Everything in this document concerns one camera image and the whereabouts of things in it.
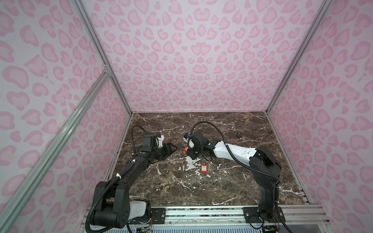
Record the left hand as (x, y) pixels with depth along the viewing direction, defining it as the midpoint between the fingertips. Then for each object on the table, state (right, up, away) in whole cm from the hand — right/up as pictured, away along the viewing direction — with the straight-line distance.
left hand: (176, 147), depth 85 cm
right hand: (+8, -2, +4) cm, 9 cm away
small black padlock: (+44, +7, +22) cm, 50 cm away
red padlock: (+17, -13, +3) cm, 21 cm away
